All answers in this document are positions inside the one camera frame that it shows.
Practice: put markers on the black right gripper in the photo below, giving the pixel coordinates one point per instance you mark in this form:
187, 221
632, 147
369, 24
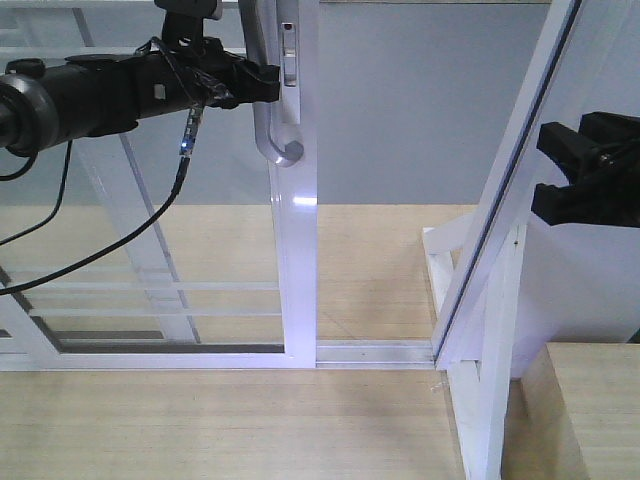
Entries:
605, 153

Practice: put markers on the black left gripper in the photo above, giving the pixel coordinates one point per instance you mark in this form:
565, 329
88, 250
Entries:
162, 83

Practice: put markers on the grey door handle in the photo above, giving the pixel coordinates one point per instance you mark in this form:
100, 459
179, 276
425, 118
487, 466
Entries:
257, 52

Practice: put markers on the white framed transparent sliding door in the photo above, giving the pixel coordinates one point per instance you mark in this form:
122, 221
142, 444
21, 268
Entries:
242, 235

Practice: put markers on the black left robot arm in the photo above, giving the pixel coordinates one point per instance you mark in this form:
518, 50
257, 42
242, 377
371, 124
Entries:
104, 94

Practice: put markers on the white back panel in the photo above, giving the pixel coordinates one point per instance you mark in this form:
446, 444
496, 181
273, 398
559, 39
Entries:
580, 283

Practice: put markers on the light wooden base board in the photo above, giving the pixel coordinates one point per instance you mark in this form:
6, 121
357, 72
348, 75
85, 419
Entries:
263, 424

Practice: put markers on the light wooden box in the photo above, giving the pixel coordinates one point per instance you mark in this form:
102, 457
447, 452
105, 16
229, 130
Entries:
574, 414

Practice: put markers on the fixed white framed glass panel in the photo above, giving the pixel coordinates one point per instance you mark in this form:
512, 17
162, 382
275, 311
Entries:
112, 168

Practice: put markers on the aluminium floor track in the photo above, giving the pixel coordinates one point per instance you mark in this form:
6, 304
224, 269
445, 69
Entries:
375, 355

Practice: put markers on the white door jamb frame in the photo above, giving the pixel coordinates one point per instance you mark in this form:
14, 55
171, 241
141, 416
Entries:
507, 187

